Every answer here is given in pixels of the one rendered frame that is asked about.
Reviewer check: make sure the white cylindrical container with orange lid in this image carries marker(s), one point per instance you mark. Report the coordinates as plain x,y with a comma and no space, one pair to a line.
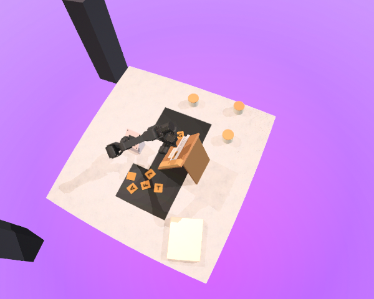
193,100
228,136
238,107

